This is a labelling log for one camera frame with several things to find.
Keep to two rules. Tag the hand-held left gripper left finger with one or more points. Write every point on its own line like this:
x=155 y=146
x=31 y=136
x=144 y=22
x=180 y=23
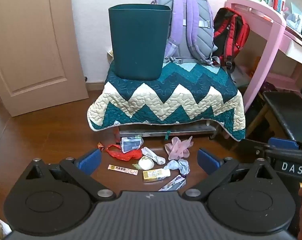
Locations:
x=89 y=160

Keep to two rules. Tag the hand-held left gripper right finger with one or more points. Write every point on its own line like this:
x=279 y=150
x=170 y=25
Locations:
x=208 y=161

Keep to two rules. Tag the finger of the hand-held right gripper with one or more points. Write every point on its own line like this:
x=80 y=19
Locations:
x=283 y=143
x=262 y=152

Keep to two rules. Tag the small orange candy wrapper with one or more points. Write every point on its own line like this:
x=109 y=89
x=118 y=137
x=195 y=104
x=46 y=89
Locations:
x=100 y=145

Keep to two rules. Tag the blue white paper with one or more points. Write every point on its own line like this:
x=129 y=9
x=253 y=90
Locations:
x=177 y=166

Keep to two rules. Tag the red plastic bag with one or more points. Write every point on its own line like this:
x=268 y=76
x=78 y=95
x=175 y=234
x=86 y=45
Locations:
x=121 y=156

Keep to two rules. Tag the pink plastic glove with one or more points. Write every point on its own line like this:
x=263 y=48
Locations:
x=178 y=148

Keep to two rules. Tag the pink stick sachet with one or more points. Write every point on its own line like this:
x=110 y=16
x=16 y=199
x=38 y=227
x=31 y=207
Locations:
x=123 y=169

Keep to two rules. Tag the purple white wrapper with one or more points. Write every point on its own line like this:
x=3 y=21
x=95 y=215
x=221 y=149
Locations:
x=173 y=183

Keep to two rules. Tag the grey white plastic packet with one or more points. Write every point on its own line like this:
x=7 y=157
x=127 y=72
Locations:
x=129 y=145

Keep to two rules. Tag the small yellow drink carton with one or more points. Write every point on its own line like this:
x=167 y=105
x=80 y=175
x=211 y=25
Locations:
x=156 y=175

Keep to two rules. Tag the white round vegetable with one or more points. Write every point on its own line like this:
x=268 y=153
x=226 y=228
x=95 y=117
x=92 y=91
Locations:
x=146 y=164

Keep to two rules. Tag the dark teal trash bin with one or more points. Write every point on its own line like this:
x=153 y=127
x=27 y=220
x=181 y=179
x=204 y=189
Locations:
x=138 y=42

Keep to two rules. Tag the black cushioned stool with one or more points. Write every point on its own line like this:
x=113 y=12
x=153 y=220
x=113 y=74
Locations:
x=288 y=112

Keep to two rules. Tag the teal cream zigzag quilt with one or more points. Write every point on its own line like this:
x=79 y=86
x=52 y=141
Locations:
x=166 y=97

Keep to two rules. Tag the red black backpack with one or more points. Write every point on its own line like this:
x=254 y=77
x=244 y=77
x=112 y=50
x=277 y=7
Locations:
x=231 y=35

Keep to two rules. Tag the pink desk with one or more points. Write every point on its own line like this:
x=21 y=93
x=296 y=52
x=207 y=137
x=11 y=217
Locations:
x=265 y=22

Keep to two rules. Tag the beige wooden door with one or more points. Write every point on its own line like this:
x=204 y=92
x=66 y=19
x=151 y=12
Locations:
x=28 y=42

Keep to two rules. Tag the purple grey backpack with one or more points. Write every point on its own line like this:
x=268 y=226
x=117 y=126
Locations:
x=191 y=17

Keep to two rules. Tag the metal frame bench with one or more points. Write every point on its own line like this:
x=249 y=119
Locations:
x=153 y=131

